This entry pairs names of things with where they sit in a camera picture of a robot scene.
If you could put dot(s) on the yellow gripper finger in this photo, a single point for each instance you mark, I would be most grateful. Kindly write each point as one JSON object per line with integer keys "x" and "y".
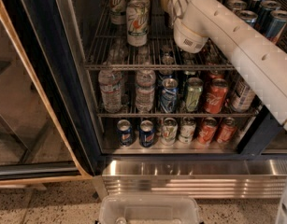
{"x": 164, "y": 5}

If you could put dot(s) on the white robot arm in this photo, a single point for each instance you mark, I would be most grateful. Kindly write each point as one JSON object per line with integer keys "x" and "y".
{"x": 260, "y": 62}

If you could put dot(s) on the front white 7up can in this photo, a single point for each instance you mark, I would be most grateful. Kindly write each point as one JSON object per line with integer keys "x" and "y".
{"x": 137, "y": 23}

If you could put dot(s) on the back left 7up can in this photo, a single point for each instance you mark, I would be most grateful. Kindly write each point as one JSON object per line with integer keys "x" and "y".
{"x": 117, "y": 10}

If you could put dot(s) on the red bull can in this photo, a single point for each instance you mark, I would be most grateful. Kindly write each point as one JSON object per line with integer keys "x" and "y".
{"x": 248, "y": 16}
{"x": 264, "y": 10}
{"x": 236, "y": 5}
{"x": 277, "y": 21}

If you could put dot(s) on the green soda can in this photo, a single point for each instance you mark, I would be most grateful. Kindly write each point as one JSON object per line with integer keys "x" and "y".
{"x": 194, "y": 89}

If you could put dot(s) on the blue Pepsi can middle shelf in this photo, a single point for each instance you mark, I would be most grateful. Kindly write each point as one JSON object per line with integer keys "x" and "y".
{"x": 169, "y": 95}

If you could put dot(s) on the red Coca-Cola can middle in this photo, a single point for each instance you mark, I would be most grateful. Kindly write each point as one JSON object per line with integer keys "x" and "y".
{"x": 215, "y": 95}

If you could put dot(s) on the right front Red Bull can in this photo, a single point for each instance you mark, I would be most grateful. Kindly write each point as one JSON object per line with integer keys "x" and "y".
{"x": 277, "y": 21}

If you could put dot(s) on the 7up can bottom left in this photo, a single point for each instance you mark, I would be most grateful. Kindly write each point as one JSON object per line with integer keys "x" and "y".
{"x": 169, "y": 131}

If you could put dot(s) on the right Coca-Cola can bottom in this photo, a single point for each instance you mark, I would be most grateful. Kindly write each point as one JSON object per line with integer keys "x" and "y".
{"x": 226, "y": 130}

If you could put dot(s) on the left Coca-Cola can bottom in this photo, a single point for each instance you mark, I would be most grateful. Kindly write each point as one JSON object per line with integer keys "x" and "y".
{"x": 207, "y": 130}

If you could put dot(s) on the pepsi can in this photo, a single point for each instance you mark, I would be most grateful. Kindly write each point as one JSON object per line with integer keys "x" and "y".
{"x": 146, "y": 133}
{"x": 125, "y": 133}

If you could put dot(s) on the left Pepsi can bottom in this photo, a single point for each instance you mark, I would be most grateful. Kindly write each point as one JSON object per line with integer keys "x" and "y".
{"x": 125, "y": 133}

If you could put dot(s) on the glass fridge door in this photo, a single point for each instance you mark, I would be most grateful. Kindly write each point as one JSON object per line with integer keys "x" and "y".
{"x": 46, "y": 132}

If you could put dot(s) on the steel fridge base grille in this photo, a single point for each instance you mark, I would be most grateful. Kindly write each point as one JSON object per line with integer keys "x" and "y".
{"x": 197, "y": 179}

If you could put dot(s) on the right water bottle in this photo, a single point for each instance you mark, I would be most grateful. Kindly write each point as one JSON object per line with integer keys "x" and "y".
{"x": 145, "y": 90}

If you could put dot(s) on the water bottle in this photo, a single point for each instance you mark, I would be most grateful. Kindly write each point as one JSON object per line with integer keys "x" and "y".
{"x": 110, "y": 87}
{"x": 145, "y": 90}

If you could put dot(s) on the left water bottle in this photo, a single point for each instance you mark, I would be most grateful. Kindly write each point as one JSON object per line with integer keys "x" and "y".
{"x": 110, "y": 87}

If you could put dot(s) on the white labelled bottle right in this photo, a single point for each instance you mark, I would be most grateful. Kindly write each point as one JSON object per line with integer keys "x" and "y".
{"x": 241, "y": 94}

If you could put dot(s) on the clear plastic bin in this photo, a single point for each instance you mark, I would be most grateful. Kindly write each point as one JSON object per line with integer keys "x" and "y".
{"x": 148, "y": 209}

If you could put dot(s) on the top wire shelf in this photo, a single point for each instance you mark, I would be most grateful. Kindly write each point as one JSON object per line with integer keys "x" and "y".
{"x": 110, "y": 50}

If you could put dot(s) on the wire shelf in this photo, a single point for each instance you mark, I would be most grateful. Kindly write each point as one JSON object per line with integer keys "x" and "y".
{"x": 131, "y": 112}
{"x": 110, "y": 50}

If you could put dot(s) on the middle wire shelf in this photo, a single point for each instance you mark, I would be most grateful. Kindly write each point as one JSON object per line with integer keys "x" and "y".
{"x": 131, "y": 112}

